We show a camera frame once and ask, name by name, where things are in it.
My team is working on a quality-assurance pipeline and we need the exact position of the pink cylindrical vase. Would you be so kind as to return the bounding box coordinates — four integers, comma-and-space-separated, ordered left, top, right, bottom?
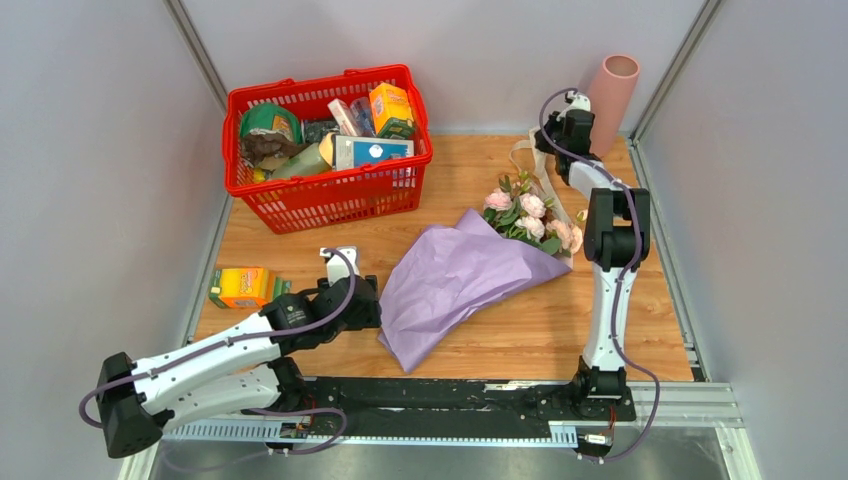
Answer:
584, 54, 640, 157

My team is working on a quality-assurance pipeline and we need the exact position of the cream ribbon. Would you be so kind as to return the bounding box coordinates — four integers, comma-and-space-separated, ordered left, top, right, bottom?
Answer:
509, 126, 572, 224

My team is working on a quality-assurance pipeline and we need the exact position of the purple flower bouquet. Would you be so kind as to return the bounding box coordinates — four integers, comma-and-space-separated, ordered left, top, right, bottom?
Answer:
379, 173, 583, 373

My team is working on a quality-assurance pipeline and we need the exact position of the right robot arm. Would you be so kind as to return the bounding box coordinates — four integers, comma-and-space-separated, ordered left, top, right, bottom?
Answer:
534, 109, 650, 422

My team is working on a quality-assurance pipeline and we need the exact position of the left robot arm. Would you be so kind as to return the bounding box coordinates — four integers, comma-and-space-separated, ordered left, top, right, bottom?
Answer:
79, 275, 381, 459

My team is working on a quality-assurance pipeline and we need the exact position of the orange juice box on table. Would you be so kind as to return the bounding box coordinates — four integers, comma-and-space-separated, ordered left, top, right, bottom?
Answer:
207, 267, 291, 309

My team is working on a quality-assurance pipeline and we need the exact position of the red plastic shopping basket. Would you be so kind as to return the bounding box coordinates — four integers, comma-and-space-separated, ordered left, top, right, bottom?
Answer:
221, 64, 433, 234

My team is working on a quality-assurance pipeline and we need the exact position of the green bottle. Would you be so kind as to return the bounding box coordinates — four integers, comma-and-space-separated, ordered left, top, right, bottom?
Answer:
269, 143, 332, 180

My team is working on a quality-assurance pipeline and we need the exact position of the blue white carton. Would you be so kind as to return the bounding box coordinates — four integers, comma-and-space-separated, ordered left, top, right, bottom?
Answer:
333, 135, 415, 171

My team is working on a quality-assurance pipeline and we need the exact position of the orange box in basket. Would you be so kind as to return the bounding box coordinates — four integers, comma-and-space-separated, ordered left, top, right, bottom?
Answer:
369, 82, 416, 140

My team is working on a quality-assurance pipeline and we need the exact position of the dark patterned packet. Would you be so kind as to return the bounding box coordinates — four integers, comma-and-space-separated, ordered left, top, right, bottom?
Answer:
301, 119, 340, 144

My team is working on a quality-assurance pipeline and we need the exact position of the brown snack bag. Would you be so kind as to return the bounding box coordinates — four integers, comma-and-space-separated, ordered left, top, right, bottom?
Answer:
240, 129, 308, 170

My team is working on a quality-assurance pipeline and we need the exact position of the pink white small box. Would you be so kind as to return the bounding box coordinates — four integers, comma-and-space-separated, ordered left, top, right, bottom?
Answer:
328, 98, 363, 137

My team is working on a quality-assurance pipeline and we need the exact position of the clear plastic package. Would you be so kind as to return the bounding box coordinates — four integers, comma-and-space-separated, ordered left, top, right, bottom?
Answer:
349, 97, 376, 137

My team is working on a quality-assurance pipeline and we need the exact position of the green snack bag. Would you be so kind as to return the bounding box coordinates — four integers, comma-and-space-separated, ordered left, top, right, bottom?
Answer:
239, 103, 303, 144

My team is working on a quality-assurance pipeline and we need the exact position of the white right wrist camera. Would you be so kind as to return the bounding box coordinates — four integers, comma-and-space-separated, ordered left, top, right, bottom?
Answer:
562, 91, 592, 115

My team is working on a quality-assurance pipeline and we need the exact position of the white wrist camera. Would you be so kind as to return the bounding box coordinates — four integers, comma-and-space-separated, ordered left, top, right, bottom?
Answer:
319, 246, 360, 285
562, 91, 592, 115

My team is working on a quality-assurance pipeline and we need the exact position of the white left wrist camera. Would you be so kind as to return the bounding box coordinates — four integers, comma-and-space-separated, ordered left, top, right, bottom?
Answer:
319, 246, 360, 285

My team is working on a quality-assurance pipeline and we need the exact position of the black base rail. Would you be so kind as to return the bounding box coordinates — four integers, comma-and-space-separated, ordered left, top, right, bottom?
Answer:
268, 377, 637, 442

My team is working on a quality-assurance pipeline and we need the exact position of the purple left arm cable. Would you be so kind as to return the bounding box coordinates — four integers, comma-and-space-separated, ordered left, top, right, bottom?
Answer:
78, 248, 359, 475

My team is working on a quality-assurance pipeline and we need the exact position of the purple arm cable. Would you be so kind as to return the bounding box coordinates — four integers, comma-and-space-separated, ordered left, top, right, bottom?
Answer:
78, 248, 359, 475
537, 87, 662, 465

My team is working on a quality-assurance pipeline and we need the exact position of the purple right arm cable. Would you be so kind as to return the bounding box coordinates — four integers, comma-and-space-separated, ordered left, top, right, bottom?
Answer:
537, 87, 662, 465

